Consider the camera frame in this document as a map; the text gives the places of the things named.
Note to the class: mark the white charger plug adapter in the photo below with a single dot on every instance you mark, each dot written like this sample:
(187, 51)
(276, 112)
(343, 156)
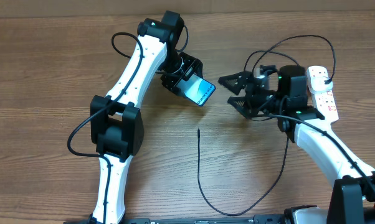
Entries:
(318, 85)

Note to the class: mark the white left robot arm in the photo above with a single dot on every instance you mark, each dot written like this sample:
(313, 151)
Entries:
(117, 126)

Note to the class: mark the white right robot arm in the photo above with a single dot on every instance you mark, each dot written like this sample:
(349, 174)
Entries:
(281, 93)

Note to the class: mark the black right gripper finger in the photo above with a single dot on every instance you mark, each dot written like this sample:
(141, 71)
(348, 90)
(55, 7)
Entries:
(240, 104)
(235, 82)

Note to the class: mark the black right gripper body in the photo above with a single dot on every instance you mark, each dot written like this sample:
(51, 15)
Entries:
(261, 97)

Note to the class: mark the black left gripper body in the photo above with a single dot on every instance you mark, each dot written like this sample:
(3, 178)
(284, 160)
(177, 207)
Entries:
(189, 63)

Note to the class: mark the Samsung Galaxy smartphone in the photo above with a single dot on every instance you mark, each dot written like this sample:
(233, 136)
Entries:
(196, 89)

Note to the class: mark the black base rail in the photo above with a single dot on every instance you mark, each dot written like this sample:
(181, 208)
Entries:
(256, 219)

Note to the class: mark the white power strip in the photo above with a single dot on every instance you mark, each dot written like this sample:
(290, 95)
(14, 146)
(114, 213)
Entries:
(323, 102)

